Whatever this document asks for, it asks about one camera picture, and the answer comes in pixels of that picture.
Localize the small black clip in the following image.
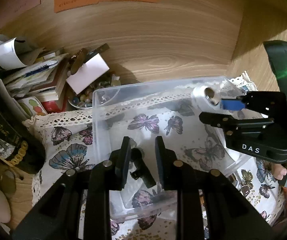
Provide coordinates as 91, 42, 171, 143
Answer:
130, 148, 156, 189

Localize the person's right hand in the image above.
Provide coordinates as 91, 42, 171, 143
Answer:
272, 163, 287, 180

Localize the white butterfly print cloth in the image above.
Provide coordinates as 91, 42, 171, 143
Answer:
26, 74, 285, 239

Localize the clear plastic storage box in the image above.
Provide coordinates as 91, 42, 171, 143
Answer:
92, 75, 255, 223

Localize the white small cardboard box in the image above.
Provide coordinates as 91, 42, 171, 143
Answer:
66, 54, 109, 94

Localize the dark wine bottle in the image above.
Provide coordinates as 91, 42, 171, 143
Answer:
0, 95, 46, 174

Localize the stack of books and papers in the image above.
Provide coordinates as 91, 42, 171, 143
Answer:
0, 34, 70, 106

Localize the pink paper note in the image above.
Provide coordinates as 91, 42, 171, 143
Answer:
0, 0, 42, 32

